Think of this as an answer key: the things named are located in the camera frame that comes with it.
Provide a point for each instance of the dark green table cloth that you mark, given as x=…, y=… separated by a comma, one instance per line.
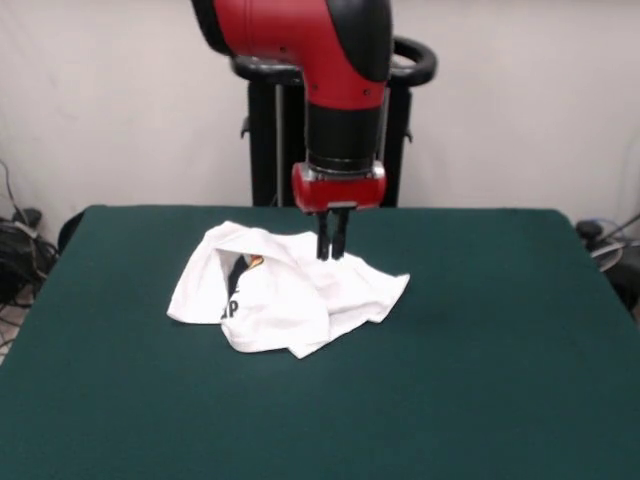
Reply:
x=450, y=360

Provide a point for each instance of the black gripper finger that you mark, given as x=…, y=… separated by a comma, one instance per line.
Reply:
x=325, y=235
x=341, y=235

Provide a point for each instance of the white printed T-shirt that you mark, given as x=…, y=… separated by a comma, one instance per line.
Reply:
x=280, y=310

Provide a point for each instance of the grey swivel chair base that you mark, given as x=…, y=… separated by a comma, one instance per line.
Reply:
x=607, y=257

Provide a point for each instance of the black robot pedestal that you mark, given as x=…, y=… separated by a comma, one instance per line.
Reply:
x=265, y=150

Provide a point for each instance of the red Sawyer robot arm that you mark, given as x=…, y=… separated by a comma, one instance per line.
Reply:
x=340, y=50

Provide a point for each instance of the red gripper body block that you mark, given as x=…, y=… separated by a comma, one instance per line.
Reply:
x=340, y=192

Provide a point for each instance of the black rounded chair part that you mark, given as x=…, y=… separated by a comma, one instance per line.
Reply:
x=70, y=230

